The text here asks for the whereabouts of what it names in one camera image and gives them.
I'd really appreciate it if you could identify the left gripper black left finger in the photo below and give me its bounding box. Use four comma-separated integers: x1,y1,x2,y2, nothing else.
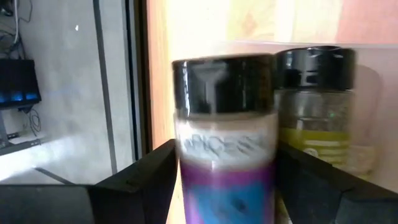
0,139,180,224

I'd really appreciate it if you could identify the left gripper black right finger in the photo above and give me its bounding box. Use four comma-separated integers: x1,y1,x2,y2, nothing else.
275,141,398,224

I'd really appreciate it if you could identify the green label spice jar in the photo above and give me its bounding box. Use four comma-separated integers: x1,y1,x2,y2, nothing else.
274,45,357,175

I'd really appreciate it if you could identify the purple label spice jar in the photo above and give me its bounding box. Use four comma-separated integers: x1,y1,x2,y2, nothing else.
172,53,279,224

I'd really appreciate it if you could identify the black screen blue glow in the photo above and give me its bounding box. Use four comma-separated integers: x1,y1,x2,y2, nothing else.
0,58,42,110

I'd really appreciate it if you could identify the coiled black cable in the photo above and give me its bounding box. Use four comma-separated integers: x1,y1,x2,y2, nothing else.
21,108,42,135

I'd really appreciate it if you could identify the grey metal bracket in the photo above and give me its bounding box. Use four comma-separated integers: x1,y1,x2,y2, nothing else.
0,132,43,157

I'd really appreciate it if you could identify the tangled cable bundle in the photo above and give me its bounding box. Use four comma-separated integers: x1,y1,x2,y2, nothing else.
0,0,34,60

